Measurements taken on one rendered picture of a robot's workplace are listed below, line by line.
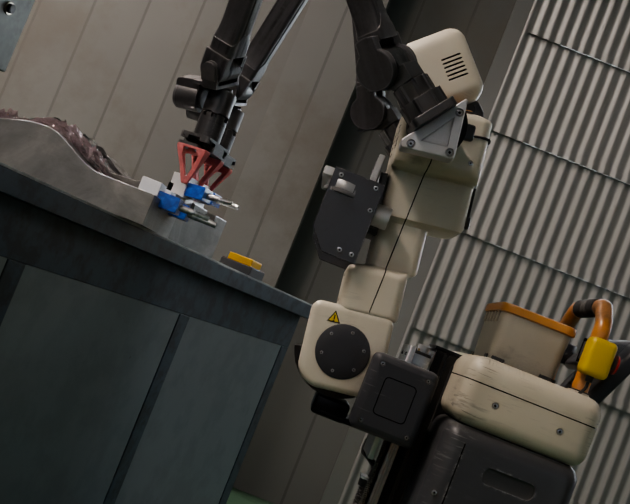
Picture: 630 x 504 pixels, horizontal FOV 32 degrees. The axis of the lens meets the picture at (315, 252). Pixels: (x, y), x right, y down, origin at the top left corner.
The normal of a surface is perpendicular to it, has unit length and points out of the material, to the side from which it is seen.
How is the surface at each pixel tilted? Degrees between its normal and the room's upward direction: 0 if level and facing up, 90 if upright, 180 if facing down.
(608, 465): 90
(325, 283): 90
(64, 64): 90
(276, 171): 90
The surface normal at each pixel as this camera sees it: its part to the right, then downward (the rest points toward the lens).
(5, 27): 0.88, 0.32
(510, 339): -0.01, -0.03
